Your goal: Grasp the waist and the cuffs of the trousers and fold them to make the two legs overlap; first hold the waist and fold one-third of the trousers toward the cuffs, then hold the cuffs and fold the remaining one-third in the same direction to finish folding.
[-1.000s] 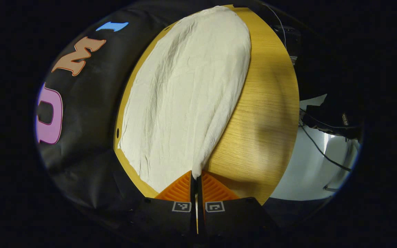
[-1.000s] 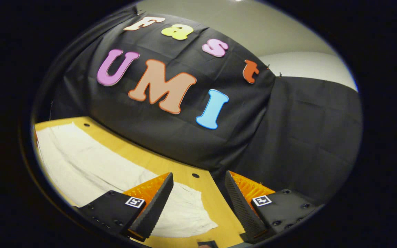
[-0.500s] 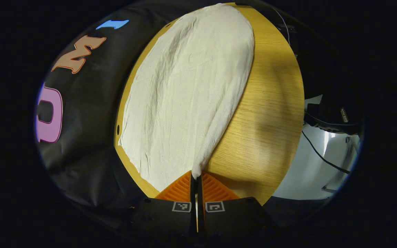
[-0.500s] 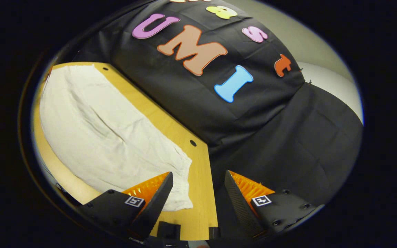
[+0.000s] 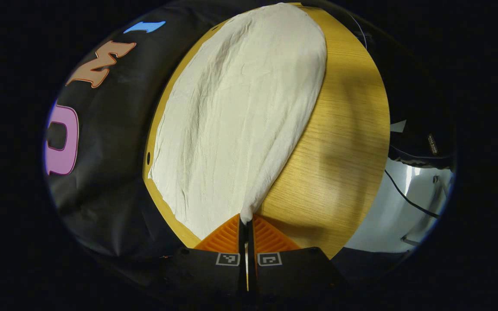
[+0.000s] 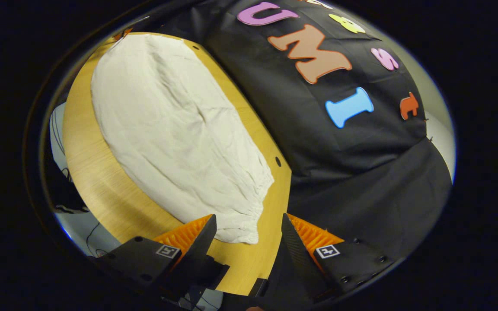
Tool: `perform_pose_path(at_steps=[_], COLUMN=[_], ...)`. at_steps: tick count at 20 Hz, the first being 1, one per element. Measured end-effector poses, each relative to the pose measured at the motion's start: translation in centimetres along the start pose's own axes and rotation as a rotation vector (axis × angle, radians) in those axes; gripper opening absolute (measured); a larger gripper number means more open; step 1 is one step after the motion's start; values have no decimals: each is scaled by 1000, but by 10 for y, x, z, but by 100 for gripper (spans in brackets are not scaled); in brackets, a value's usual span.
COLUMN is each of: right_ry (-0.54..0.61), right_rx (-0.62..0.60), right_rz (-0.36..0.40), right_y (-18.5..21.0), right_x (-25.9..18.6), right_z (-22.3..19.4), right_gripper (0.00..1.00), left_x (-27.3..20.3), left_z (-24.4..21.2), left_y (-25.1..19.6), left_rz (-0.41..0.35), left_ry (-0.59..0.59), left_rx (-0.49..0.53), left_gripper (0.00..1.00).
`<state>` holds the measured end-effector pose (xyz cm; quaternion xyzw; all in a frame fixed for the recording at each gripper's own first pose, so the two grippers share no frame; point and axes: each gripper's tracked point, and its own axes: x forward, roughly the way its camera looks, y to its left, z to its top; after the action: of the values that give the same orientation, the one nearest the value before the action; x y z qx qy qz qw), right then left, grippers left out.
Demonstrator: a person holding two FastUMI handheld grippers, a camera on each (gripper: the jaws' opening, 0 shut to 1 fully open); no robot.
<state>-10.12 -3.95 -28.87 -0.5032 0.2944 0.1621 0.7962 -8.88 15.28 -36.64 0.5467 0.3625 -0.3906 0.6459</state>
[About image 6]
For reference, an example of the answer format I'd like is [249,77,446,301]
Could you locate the cream white jeans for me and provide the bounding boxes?
[90,34,275,244]

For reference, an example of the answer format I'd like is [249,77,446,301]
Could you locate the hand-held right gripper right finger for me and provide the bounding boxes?
[280,213,394,303]

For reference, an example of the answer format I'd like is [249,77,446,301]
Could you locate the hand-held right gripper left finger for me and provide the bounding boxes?
[96,214,218,303]

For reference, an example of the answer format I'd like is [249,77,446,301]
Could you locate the black backdrop cloth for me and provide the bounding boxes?
[137,0,453,303]

